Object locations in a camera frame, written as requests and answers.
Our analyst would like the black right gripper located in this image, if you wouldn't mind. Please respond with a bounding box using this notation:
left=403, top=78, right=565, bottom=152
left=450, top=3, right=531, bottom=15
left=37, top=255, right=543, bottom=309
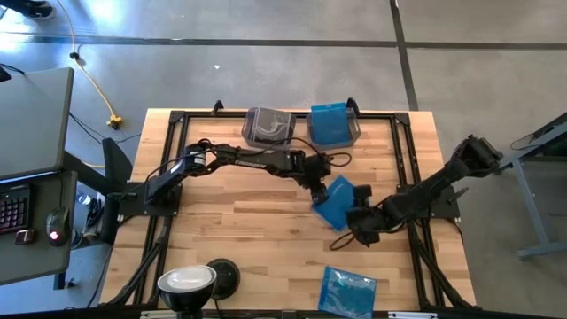
left=346, top=184, right=384, bottom=247

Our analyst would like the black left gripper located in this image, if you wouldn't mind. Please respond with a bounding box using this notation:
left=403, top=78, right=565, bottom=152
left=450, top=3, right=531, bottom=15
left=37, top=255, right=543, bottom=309
left=300, top=152, right=333, bottom=206

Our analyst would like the blue jewel case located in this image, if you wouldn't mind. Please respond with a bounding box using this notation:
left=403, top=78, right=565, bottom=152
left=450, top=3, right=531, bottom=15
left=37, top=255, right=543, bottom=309
left=310, top=102, right=354, bottom=147
left=310, top=174, right=359, bottom=233
left=317, top=265, right=378, bottom=319

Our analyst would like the grey translucent plastic bin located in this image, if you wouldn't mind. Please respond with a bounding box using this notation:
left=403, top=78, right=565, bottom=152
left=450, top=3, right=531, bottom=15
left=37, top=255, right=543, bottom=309
left=240, top=106, right=298, bottom=150
left=305, top=107, right=361, bottom=152

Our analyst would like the black round lamp base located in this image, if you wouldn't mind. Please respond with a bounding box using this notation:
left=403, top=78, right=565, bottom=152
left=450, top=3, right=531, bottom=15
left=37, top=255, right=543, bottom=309
left=204, top=258, right=242, bottom=303

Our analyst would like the black desk stand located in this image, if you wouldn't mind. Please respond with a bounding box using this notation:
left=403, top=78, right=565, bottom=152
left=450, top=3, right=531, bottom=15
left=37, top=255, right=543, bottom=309
left=63, top=136, right=134, bottom=245

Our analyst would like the black computer mouse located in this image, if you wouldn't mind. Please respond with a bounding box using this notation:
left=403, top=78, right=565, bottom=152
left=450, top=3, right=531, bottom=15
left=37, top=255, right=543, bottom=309
left=45, top=206, right=71, bottom=247

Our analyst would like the grey desk top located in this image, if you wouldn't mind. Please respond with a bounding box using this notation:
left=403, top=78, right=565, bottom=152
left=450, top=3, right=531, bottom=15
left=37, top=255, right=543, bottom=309
left=0, top=170, right=79, bottom=287

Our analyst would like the grey raised desk panel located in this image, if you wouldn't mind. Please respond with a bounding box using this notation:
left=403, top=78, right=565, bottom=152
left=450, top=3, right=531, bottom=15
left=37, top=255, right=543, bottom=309
left=0, top=66, right=75, bottom=181

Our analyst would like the black keyboard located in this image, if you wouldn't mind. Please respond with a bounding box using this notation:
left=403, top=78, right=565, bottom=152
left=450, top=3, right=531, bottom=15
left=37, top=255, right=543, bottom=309
left=0, top=183, right=33, bottom=236

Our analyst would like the person's shoe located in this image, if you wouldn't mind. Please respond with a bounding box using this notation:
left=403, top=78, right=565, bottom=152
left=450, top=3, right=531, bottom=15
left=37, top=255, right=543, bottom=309
left=0, top=0, right=57, bottom=19

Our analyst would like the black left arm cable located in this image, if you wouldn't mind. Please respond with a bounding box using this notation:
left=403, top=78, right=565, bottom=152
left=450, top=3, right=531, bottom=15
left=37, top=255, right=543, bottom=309
left=145, top=136, right=353, bottom=187

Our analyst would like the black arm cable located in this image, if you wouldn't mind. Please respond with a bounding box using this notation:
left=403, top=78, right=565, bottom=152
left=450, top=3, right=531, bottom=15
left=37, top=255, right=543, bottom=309
left=145, top=136, right=353, bottom=187
left=329, top=223, right=400, bottom=253

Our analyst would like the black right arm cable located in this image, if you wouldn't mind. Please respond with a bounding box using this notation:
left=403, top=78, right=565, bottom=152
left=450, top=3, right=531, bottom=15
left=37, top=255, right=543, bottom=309
left=329, top=223, right=400, bottom=253

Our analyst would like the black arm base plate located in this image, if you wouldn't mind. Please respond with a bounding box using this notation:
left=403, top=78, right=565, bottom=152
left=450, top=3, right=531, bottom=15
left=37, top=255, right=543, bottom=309
left=118, top=181, right=182, bottom=218
left=397, top=183, right=462, bottom=219

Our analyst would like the black metal table frame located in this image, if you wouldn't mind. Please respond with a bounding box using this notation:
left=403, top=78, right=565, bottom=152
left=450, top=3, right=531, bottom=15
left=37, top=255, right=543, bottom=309
left=104, top=97, right=478, bottom=311

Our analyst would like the grey metal desk frame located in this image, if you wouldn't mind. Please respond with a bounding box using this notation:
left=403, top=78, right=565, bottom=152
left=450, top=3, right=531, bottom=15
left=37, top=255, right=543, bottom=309
left=489, top=110, right=567, bottom=261

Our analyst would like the yellow extension cable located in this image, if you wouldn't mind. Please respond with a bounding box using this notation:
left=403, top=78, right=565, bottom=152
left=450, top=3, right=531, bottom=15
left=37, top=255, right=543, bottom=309
left=55, top=0, right=125, bottom=130

